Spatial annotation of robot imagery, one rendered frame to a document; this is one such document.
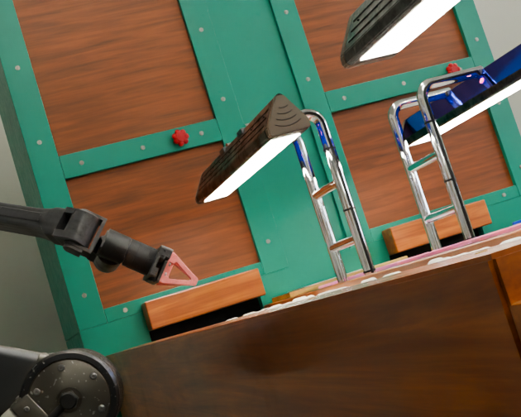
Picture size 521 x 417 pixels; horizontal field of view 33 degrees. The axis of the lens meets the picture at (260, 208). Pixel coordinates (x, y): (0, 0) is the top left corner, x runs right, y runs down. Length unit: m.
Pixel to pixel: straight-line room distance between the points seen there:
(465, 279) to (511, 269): 0.03
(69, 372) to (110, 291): 1.06
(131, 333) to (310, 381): 1.48
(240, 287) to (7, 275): 1.16
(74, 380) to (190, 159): 1.22
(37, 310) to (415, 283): 2.68
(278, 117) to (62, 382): 0.62
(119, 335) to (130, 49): 0.74
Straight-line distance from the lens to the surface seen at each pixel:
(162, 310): 2.18
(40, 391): 1.20
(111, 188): 2.28
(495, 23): 3.96
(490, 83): 1.94
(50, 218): 1.81
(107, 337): 2.22
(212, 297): 2.21
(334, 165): 1.81
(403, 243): 2.39
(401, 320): 0.57
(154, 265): 1.75
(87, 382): 1.19
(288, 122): 1.56
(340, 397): 0.71
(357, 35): 1.18
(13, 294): 3.16
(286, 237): 2.35
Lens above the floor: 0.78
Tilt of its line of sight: 6 degrees up
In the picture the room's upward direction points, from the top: 18 degrees counter-clockwise
